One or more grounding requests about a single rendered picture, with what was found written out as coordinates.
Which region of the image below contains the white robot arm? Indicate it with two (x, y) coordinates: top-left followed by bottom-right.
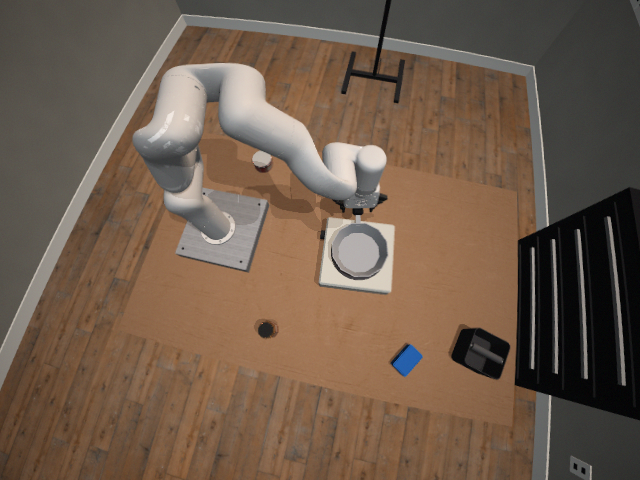
(132, 63), (387, 245)

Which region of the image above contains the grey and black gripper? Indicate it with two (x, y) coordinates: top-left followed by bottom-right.
(332, 185), (388, 213)

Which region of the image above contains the grey frying pan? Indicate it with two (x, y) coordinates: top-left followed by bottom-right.
(332, 208), (388, 277)

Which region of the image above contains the blue rectangular box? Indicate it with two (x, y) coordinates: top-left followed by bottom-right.
(391, 344), (423, 377)

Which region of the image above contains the small spice jar with dark lid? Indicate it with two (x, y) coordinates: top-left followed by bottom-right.
(258, 321), (278, 339)

